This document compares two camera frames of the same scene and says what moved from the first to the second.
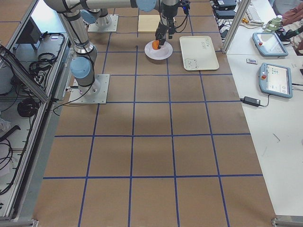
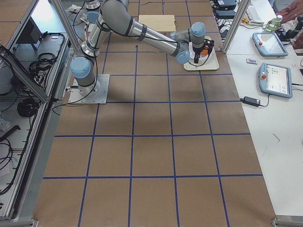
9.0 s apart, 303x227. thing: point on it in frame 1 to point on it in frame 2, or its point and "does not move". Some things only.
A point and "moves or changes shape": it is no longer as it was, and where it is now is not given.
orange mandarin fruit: [155, 44] moves or changes shape
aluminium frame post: [242, 7] does not move
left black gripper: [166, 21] to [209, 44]
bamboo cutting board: [148, 23] does not move
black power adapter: [251, 101] does not move
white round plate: [163, 52] to [192, 53]
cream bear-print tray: [198, 53] does not move
